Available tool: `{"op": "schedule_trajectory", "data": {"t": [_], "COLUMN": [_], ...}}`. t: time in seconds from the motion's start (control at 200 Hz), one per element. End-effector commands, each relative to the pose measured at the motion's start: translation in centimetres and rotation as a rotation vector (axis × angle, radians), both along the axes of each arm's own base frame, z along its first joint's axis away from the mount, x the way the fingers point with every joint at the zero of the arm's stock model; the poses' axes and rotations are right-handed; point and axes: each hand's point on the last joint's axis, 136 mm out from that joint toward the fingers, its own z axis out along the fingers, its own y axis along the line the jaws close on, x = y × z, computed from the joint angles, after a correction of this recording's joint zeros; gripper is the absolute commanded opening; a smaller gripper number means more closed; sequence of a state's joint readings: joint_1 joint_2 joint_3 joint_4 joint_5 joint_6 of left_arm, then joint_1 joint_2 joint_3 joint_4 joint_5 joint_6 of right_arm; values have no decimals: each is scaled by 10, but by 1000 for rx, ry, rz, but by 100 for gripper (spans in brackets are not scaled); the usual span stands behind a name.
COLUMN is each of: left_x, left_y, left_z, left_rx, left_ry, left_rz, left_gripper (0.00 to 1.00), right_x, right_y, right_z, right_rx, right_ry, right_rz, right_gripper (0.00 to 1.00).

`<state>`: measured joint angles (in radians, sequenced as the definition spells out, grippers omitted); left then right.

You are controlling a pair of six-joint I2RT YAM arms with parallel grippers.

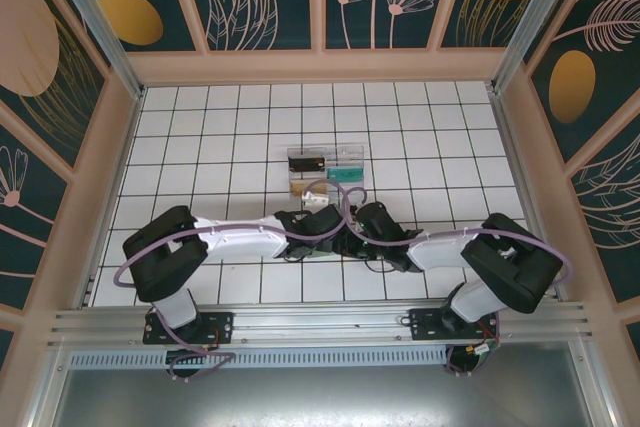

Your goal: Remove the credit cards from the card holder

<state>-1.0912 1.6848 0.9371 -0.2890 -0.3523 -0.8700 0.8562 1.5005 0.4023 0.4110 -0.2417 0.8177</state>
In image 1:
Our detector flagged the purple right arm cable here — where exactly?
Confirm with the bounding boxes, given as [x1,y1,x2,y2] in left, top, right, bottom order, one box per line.
[343,186,572,378]

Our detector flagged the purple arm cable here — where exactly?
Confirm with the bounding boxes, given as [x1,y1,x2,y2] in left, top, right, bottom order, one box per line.
[343,186,572,378]
[115,179,352,382]

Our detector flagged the green circuit board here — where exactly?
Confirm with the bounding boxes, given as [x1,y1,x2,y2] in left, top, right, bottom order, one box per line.
[469,339,502,363]

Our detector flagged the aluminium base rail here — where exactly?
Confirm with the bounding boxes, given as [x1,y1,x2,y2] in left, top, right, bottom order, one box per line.
[47,299,594,348]

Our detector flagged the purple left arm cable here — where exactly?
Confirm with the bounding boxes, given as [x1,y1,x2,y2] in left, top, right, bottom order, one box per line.
[115,179,352,382]

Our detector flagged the grey metal panel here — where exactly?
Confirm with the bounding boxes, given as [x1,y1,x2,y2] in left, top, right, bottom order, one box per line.
[29,365,616,427]

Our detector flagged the slotted grey cable duct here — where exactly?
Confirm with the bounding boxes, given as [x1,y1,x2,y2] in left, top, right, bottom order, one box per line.
[67,346,451,369]

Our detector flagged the gold credit card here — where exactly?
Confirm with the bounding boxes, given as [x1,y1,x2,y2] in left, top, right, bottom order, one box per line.
[289,179,329,198]

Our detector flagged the clear acrylic card holder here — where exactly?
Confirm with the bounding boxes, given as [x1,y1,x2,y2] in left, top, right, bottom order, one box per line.
[286,144,371,201]

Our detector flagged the teal credit card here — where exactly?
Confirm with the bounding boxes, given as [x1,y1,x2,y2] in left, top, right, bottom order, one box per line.
[327,166,364,184]

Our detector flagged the aluminium frame post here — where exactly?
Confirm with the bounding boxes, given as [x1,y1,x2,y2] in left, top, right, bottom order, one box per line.
[39,0,147,101]
[488,0,600,96]

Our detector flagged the black credit card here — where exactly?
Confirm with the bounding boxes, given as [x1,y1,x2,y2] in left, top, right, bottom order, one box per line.
[288,155,327,173]

